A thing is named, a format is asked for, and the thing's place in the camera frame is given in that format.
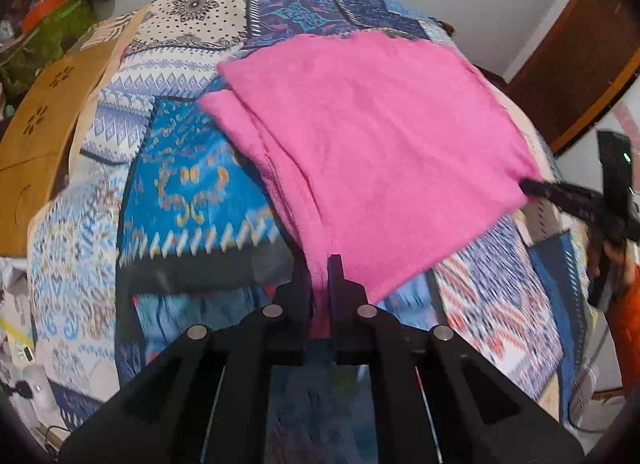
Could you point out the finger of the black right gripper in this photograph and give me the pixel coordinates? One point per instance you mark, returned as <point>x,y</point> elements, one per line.
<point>582,203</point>

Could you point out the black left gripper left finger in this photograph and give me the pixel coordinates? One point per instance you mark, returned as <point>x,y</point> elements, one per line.
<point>204,399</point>

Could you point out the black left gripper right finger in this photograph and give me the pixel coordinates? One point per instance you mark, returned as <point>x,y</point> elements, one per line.
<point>436,399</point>

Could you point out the pink knitted cardigan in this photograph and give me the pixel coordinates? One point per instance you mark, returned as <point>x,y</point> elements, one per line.
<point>388,152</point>

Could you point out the right hand orange sleeve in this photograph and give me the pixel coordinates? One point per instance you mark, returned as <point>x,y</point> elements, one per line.
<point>621,261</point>

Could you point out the brown wooden door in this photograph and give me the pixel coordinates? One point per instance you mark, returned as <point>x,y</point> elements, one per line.
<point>585,61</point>

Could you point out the blue patchwork bed quilt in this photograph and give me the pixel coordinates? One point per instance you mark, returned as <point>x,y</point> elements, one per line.
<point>166,224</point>

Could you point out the papers pile beside bed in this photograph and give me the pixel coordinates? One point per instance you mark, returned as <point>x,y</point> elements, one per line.
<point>23,379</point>

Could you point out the wooden lap desk tray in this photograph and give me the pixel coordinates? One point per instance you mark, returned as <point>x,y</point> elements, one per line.
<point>44,137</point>

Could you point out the green bag with clutter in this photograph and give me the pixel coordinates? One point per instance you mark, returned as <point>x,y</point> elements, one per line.
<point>35,33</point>

